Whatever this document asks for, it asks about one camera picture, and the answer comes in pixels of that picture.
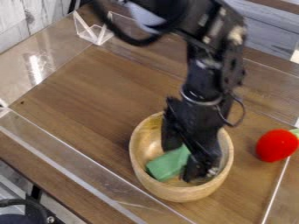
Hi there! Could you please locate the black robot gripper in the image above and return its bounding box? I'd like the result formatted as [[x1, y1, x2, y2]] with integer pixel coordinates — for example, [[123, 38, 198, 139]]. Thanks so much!
[[162, 87, 244, 183]]

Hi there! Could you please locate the green rectangular block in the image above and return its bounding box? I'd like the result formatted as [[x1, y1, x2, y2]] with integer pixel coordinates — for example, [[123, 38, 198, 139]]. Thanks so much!
[[146, 144, 191, 182]]

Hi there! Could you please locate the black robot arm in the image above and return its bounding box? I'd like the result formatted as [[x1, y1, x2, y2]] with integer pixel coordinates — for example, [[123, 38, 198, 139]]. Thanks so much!
[[91, 0, 247, 182]]

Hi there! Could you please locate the brown wooden bowl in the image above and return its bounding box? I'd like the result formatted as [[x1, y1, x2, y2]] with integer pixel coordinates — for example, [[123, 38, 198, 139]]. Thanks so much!
[[128, 112, 234, 203]]

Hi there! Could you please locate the red strawberry toy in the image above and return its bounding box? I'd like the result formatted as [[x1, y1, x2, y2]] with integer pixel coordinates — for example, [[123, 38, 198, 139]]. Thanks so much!
[[256, 129, 299, 163]]

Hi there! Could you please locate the black metal table leg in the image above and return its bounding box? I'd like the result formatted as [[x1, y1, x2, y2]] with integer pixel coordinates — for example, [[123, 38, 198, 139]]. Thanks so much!
[[31, 185, 43, 201]]

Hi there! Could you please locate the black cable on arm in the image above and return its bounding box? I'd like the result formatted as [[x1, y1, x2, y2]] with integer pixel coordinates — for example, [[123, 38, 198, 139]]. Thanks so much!
[[215, 94, 248, 129]]

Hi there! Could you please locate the clear acrylic corner bracket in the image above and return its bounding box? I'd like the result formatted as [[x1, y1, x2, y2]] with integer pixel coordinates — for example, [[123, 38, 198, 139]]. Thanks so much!
[[72, 11, 114, 46]]

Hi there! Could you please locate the black cable lower left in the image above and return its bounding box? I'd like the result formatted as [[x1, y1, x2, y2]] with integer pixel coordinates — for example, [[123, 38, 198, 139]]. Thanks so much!
[[0, 198, 51, 224]]

